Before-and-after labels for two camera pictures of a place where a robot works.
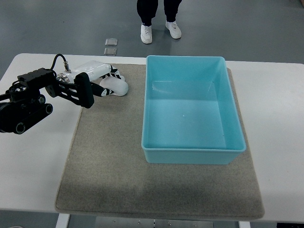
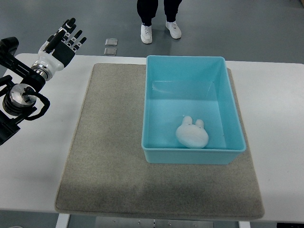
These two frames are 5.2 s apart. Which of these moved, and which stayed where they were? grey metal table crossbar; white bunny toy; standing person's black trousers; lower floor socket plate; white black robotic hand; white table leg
Moved: white bunny toy; white black robotic hand
Stayed: standing person's black trousers; grey metal table crossbar; lower floor socket plate; white table leg
